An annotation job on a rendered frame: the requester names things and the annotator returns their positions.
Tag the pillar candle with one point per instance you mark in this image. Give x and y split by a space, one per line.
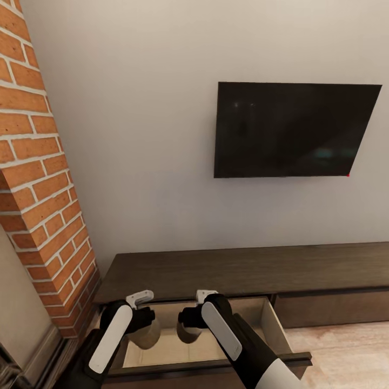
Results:
146 337
188 334

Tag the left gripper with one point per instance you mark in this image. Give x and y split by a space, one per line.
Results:
144 318

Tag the wood fireplace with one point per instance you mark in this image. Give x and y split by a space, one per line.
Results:
32 349

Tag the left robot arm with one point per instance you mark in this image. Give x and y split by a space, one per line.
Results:
91 363

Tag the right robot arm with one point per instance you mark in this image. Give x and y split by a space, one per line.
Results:
256 364

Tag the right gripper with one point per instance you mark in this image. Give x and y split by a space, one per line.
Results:
189 317

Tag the wall mounted tv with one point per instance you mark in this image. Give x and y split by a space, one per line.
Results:
290 129

